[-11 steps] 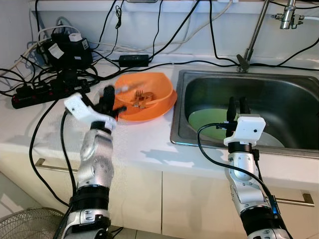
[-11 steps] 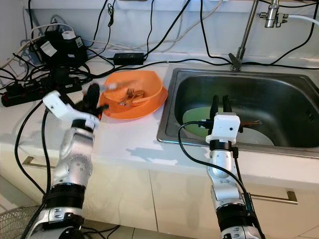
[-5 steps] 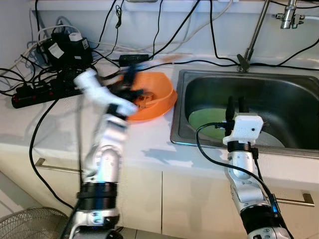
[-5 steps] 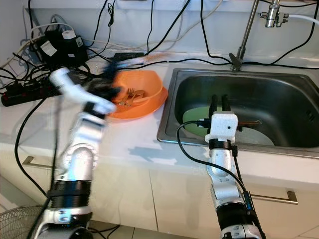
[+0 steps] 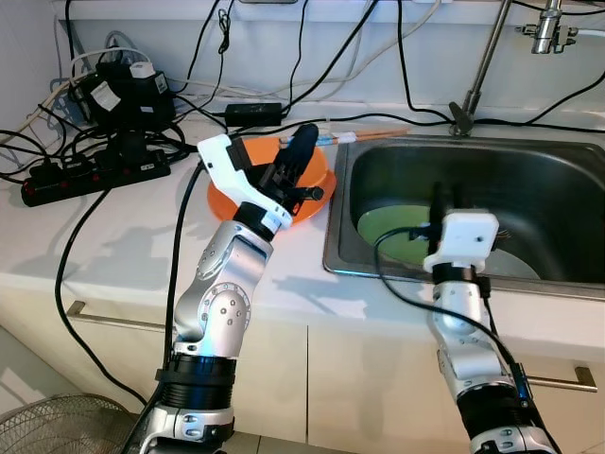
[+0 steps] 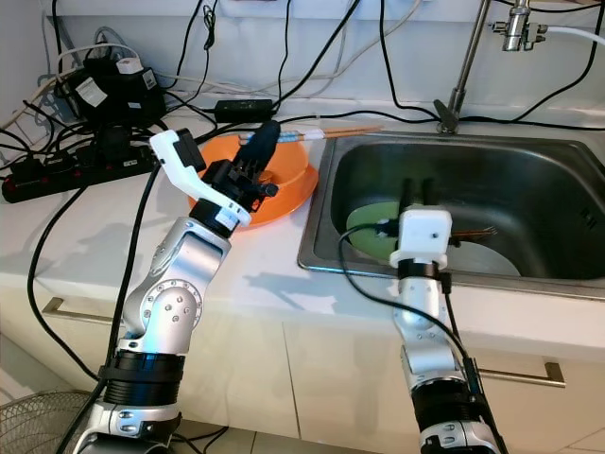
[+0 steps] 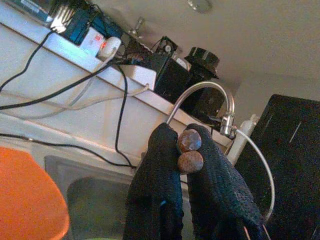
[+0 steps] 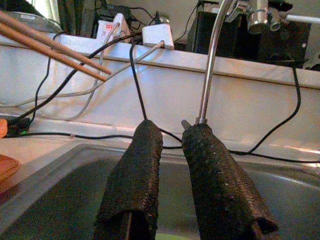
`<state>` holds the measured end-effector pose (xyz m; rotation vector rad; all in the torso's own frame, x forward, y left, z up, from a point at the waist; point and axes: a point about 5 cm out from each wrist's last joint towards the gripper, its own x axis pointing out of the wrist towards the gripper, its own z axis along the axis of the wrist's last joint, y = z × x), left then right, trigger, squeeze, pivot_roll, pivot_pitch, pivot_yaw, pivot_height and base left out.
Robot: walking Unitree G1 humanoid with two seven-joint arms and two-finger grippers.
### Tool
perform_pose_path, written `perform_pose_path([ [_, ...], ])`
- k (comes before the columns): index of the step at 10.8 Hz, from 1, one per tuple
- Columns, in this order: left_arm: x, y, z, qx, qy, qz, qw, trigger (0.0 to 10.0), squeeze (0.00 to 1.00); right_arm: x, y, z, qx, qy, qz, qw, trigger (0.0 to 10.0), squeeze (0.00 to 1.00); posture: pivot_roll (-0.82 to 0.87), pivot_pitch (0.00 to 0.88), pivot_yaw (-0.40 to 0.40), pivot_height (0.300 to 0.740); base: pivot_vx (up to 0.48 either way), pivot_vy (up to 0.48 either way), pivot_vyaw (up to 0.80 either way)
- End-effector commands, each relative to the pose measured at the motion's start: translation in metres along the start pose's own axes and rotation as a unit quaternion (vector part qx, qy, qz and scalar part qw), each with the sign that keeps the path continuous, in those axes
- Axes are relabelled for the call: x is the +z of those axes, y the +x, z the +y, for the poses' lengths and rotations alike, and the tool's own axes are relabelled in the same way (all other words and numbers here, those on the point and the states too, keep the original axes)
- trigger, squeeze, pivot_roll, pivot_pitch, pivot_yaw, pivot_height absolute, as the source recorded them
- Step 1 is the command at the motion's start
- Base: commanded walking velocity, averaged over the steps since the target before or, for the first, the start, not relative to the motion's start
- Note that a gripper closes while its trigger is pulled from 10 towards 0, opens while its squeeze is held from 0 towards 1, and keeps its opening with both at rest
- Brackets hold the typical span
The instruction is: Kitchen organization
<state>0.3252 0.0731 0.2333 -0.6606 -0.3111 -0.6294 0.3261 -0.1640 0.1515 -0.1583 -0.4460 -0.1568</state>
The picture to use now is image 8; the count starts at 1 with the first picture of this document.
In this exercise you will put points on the orange plastic bowl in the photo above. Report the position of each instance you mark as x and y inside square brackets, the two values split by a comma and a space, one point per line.
[2, 128]

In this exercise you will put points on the white square charger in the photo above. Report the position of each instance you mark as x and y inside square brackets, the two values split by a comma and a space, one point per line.
[157, 35]

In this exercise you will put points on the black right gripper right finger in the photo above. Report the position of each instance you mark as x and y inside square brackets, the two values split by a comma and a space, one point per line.
[217, 190]

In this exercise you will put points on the brown wooden chopstick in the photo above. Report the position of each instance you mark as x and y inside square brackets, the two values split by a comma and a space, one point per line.
[50, 52]
[50, 41]

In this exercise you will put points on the small black power brick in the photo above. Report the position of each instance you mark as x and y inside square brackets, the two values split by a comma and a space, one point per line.
[20, 125]

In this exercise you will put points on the chrome gooseneck faucet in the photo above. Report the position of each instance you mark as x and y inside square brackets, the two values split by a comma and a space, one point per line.
[209, 75]

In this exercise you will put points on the white plug adapter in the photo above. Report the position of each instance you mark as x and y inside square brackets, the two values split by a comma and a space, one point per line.
[120, 21]

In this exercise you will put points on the stainless steel sink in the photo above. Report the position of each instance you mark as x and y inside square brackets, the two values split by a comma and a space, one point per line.
[62, 200]

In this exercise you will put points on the green plate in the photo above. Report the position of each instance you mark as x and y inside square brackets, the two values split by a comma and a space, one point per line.
[175, 237]

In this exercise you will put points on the orange plastic plate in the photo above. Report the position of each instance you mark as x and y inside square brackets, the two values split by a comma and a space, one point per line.
[7, 170]

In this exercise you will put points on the large black box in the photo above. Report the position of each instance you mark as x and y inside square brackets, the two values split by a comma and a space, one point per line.
[250, 47]

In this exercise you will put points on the flat silver device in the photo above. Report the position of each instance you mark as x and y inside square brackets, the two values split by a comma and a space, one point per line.
[37, 21]

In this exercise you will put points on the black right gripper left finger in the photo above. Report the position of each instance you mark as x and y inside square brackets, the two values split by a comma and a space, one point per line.
[135, 180]

